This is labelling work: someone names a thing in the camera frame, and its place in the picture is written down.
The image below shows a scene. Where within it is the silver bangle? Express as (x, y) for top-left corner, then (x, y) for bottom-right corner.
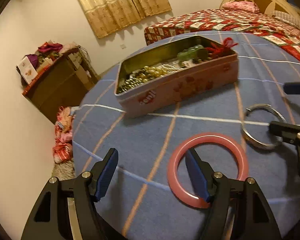
(241, 103), (287, 151)

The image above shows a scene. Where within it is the pink bangle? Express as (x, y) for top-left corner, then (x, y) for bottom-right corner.
(167, 133), (249, 209)

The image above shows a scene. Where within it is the red cord coin charm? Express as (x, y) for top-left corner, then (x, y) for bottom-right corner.
(205, 37), (238, 59)

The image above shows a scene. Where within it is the green jade bangle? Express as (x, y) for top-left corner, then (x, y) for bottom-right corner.
(177, 44), (207, 62)

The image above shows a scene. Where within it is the white pearl necklace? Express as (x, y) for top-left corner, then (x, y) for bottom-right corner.
(154, 59), (184, 74)

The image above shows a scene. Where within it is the dark metallic bead necklace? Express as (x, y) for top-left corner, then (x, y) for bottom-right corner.
(117, 76), (144, 94)

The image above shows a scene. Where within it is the gold bead necklace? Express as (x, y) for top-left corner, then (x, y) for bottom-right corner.
(135, 65), (170, 84)

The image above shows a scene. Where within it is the pile of clothes on floor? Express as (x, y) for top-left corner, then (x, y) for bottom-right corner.
(51, 106), (77, 181)

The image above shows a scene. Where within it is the red patchwork bedspread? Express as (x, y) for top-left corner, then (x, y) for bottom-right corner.
(144, 9), (300, 61)

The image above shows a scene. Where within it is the striped pillow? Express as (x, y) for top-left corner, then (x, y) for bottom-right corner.
(272, 10), (300, 30)

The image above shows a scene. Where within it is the blue plaid tablecloth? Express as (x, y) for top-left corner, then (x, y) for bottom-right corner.
(73, 31), (300, 239)

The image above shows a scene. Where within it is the cream wooden headboard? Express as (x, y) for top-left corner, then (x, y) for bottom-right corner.
(219, 0), (300, 20)

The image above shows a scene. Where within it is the pink pillow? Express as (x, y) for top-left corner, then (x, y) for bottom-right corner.
(222, 1), (260, 14)

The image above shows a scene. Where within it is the brown wooden cabinet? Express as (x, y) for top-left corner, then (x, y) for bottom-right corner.
(25, 46), (101, 123)

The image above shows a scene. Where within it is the flat red box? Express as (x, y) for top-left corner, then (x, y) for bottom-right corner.
(22, 65), (53, 96)

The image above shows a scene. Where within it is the pink metal tin box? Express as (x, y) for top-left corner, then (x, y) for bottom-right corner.
(114, 35), (238, 117)

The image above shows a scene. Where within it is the white product box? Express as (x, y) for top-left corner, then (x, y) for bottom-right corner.
(17, 56), (38, 85)

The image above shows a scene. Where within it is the pile of clothes on cabinet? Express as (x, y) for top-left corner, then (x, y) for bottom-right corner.
(24, 41), (79, 72)

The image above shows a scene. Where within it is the beige patterned window curtain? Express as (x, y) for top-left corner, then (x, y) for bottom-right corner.
(79, 0), (172, 38)

